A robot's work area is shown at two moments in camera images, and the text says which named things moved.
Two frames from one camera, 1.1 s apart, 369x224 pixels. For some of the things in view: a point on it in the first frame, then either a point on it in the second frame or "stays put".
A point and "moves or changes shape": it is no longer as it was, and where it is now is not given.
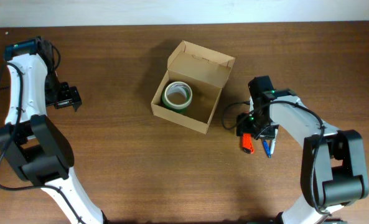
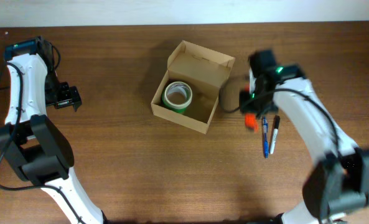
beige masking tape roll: (178, 95) stays put
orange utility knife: (247, 143) moves or changes shape
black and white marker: (274, 141) stays put
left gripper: (71, 96) stays put
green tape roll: (177, 96) stays put
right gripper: (245, 127) → (246, 108)
